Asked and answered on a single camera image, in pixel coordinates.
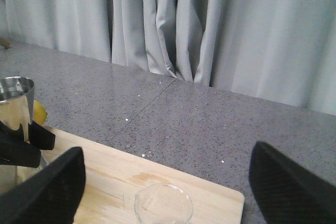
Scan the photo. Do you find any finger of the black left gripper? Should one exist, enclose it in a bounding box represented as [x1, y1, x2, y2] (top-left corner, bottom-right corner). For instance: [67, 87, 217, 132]
[28, 121, 56, 150]
[1, 122, 41, 168]

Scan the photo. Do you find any light wooden cutting board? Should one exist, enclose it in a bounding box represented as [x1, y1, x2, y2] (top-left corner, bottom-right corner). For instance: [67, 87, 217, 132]
[43, 126, 245, 223]

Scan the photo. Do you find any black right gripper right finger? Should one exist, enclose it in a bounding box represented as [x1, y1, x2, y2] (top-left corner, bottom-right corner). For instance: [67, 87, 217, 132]
[249, 141, 335, 223]

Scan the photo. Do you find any clear glass beaker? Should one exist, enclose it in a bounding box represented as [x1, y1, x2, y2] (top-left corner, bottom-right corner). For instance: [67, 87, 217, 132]
[134, 183, 194, 223]

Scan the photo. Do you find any grey curtain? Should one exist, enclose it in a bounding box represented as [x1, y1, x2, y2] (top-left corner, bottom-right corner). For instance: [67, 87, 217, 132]
[1, 0, 335, 115]

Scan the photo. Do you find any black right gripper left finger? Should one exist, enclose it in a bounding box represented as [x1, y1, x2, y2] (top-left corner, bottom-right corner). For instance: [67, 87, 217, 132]
[1, 147, 86, 223]

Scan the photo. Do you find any yellow lemon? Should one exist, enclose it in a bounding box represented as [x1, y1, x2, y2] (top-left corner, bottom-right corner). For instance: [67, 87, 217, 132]
[33, 100, 48, 125]

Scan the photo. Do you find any steel double jigger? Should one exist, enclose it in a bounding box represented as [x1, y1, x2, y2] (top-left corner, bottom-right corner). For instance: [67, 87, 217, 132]
[1, 76, 47, 194]

